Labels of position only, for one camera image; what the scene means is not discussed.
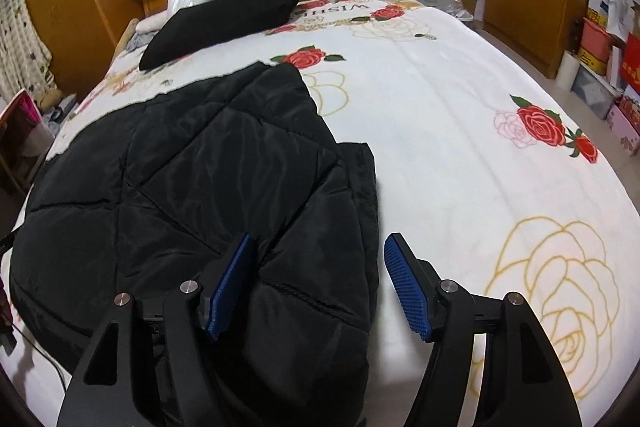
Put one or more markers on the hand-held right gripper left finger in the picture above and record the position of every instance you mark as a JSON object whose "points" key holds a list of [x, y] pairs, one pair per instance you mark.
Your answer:
{"points": [[230, 289]]}

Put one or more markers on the black quilted jacket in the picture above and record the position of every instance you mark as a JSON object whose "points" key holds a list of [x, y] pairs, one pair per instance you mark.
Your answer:
{"points": [[175, 187]]}

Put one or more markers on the small cardboard box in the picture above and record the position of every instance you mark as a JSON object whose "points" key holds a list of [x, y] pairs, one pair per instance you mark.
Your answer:
{"points": [[467, 2]]}

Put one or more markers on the black pillow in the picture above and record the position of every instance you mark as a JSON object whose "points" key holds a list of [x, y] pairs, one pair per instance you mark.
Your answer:
{"points": [[225, 17]]}

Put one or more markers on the bed with floral sheet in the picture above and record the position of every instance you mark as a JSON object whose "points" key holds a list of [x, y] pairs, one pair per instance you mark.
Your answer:
{"points": [[450, 157]]}

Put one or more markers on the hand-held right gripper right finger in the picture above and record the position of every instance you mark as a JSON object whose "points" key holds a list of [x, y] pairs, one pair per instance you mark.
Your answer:
{"points": [[407, 289]]}

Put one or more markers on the white paper roll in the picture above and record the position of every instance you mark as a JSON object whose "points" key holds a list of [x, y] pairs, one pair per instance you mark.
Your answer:
{"points": [[568, 69]]}

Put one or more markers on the patterned curtain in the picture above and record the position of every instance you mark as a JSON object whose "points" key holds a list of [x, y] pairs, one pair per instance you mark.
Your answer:
{"points": [[20, 42]]}

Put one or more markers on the pile of boxes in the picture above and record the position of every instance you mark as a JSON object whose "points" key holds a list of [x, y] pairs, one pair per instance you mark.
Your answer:
{"points": [[610, 57]]}

